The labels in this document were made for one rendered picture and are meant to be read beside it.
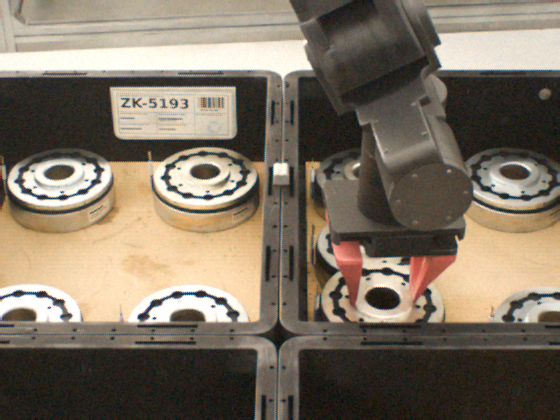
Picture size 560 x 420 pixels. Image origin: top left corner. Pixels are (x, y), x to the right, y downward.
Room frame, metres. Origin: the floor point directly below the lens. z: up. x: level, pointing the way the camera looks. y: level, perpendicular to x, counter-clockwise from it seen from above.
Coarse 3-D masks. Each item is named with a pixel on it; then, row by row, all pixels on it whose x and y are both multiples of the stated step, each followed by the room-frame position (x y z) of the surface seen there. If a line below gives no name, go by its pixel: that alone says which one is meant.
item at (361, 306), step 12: (360, 288) 0.77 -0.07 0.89; (372, 288) 0.77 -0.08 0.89; (384, 288) 0.78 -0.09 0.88; (396, 288) 0.77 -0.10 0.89; (360, 300) 0.76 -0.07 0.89; (408, 300) 0.76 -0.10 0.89; (360, 312) 0.75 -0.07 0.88; (372, 312) 0.74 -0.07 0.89; (384, 312) 0.74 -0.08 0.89; (396, 312) 0.74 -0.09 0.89; (408, 312) 0.75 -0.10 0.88
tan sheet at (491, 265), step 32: (320, 224) 0.94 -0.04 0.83; (480, 256) 0.89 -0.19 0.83; (512, 256) 0.89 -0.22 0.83; (544, 256) 0.89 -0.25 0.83; (320, 288) 0.84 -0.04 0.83; (448, 288) 0.84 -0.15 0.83; (480, 288) 0.84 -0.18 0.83; (512, 288) 0.84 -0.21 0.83; (448, 320) 0.80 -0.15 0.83; (480, 320) 0.80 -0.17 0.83
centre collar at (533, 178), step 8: (504, 160) 0.99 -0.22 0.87; (512, 160) 0.99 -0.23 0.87; (520, 160) 0.99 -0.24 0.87; (496, 168) 0.98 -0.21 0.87; (504, 168) 0.99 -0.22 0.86; (520, 168) 0.99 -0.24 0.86; (528, 168) 0.98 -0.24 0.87; (536, 168) 0.98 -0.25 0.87; (496, 176) 0.97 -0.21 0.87; (528, 176) 0.97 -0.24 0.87; (536, 176) 0.96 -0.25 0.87; (504, 184) 0.95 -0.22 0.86; (512, 184) 0.95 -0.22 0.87; (520, 184) 0.95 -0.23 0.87; (528, 184) 0.95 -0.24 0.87
